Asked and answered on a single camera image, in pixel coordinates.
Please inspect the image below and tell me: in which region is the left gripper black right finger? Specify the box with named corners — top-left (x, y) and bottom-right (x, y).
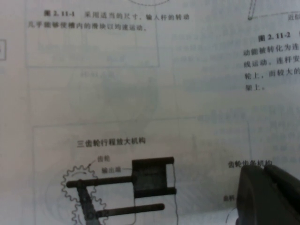
top-left (266, 164), bottom-right (300, 201)

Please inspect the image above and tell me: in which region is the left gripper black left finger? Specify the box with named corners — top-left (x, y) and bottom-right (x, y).
top-left (235, 165), bottom-right (300, 225)

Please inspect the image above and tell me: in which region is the book with diagrams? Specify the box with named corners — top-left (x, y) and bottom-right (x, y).
top-left (0, 0), bottom-right (300, 225)

